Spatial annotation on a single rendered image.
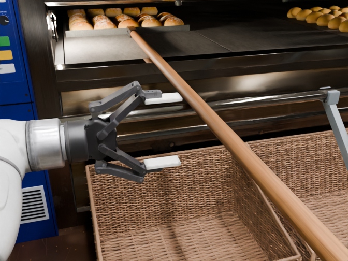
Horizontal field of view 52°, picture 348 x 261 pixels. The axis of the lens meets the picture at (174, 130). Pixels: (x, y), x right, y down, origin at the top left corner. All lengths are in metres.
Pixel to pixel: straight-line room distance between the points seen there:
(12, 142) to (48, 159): 0.06
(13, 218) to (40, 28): 0.70
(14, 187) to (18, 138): 0.10
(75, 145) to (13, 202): 0.15
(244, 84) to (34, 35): 0.72
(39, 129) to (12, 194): 0.13
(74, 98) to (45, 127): 0.57
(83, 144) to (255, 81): 0.86
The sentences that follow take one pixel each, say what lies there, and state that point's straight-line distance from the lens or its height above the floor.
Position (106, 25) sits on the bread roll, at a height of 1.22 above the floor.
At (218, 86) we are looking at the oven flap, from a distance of 1.30.
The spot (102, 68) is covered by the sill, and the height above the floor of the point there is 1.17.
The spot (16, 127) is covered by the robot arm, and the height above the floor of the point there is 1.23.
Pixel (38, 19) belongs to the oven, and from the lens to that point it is 1.12.
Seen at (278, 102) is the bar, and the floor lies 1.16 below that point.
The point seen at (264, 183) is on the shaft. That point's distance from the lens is 0.53.
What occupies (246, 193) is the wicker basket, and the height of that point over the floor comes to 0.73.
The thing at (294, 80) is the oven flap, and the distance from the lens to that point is 1.45.
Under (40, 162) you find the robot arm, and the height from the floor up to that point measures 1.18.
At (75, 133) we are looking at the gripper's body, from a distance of 0.64.
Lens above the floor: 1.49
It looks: 26 degrees down
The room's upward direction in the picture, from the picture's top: straight up
